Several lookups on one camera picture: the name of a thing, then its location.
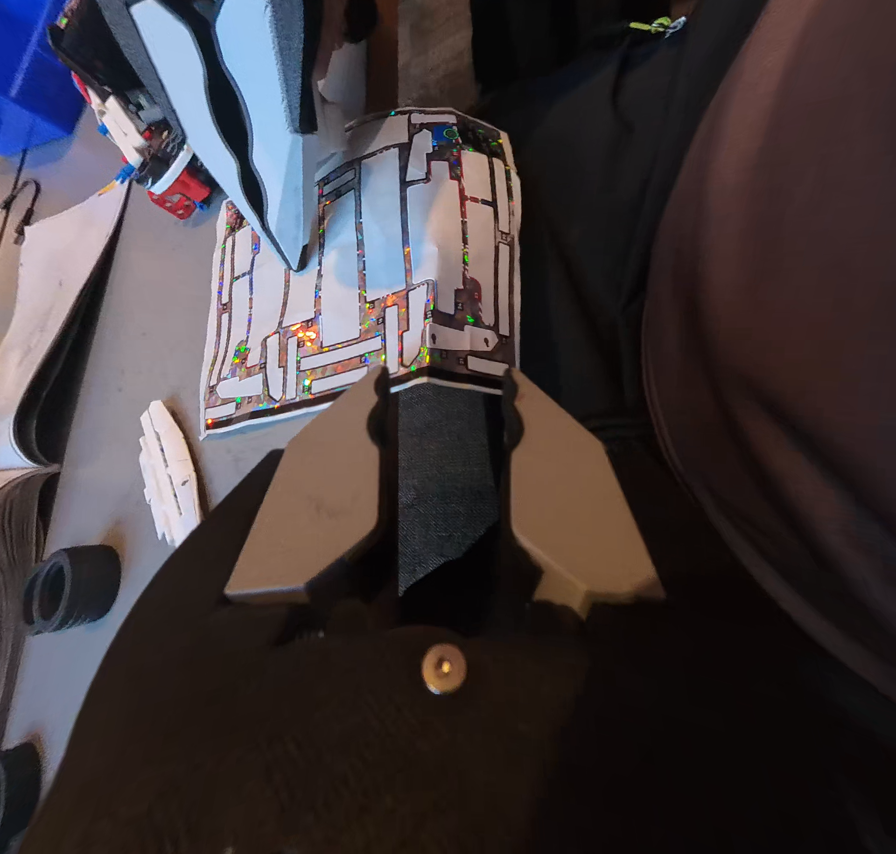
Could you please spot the black rubber tire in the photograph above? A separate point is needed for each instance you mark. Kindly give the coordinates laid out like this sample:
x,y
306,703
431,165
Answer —
x,y
84,588
17,791

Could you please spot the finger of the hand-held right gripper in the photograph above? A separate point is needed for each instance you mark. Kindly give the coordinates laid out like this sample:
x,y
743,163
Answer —
x,y
171,56
266,98

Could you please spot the blue storage bin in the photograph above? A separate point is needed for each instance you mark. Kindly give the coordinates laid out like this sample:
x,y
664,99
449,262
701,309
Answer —
x,y
28,63

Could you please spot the black backpack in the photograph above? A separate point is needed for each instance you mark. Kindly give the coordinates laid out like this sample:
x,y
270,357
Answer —
x,y
581,203

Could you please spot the thick instruction booklet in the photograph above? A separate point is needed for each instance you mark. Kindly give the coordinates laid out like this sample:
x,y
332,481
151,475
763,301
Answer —
x,y
49,294

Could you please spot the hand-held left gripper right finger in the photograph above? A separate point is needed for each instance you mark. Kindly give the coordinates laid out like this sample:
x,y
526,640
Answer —
x,y
567,511

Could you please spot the black mesh office chair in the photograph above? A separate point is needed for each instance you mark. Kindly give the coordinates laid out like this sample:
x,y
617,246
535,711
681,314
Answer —
x,y
448,483

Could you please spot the white toy brick panel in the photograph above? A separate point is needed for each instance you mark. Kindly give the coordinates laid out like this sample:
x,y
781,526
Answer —
x,y
171,476

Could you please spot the toy brick race car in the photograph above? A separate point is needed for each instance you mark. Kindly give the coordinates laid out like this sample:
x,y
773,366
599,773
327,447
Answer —
x,y
178,189

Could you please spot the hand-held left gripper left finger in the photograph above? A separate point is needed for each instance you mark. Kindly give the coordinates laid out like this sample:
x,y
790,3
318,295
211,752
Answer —
x,y
315,518

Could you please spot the grey desk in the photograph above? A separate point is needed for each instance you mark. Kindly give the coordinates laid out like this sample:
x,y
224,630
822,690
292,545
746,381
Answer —
x,y
161,322

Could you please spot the holographic sticker sheet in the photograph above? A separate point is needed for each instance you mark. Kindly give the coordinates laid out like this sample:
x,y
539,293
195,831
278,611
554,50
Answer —
x,y
350,273

